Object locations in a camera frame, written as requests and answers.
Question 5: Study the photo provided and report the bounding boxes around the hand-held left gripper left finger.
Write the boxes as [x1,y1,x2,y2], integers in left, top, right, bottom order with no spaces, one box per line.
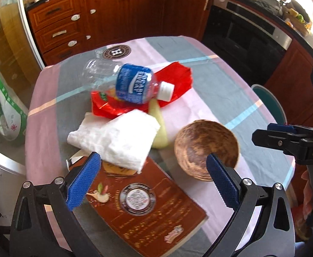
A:
[9,151,103,257]

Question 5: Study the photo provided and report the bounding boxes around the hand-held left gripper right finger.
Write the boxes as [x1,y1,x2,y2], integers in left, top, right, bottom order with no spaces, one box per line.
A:
[206,153,297,257]

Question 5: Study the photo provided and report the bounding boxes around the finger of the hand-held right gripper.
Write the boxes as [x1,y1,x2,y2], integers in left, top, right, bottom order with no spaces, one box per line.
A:
[252,129,307,156]
[267,123,308,135]

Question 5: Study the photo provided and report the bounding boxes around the teal trash bin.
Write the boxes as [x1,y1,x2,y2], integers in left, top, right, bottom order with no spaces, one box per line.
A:
[251,84,287,126]

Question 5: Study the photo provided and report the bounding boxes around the white paper towel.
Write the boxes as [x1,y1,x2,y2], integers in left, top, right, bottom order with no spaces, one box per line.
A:
[67,110,161,173]

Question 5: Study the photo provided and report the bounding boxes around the brown printed box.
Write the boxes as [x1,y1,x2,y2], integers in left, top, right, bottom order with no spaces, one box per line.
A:
[66,152,209,250]

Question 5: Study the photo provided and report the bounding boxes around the clear plastic bottle blue label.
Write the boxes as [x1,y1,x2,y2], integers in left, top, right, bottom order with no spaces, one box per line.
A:
[84,58,175,105]

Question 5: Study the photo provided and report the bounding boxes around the red plastic wrapper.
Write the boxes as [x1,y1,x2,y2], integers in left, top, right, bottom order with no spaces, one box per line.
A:
[91,61,193,120]

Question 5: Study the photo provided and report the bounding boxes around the person's right hand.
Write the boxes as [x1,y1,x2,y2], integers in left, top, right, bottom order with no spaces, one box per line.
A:
[301,170,313,220]

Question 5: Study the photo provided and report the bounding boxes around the brown coconut shell bowl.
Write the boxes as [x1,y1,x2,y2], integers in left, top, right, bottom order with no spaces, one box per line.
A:
[174,120,240,182]

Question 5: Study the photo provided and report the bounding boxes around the wooden cabinet beside oven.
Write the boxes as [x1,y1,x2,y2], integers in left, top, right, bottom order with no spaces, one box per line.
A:
[263,39,313,129]

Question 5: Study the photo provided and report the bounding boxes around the pale yellow peel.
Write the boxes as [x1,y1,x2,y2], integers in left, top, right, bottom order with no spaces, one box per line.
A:
[149,99,169,149]

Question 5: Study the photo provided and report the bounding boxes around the black kitchen countertop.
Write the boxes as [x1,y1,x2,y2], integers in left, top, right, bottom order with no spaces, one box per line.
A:
[24,0,313,59]

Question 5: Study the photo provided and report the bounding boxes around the built-in black oven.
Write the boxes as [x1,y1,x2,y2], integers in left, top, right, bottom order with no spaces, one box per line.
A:
[201,0,293,86]

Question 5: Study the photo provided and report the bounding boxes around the green and white sack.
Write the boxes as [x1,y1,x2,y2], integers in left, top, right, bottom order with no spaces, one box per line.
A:
[0,60,28,141]

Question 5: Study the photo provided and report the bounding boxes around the black wok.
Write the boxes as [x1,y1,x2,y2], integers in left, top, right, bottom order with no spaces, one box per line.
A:
[290,0,310,23]

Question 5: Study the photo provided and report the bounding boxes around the round dark coaster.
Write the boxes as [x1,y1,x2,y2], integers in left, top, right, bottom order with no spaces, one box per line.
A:
[102,45,132,60]

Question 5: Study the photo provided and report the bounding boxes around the white framed glass door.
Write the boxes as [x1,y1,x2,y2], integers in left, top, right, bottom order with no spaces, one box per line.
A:
[0,0,46,176]

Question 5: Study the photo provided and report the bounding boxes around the white cabinet safety latches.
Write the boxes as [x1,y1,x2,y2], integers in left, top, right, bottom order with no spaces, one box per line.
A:
[51,0,212,49]

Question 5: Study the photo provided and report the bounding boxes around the wooden kitchen cabinet run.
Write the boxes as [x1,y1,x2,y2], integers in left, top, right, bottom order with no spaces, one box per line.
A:
[27,0,214,66]

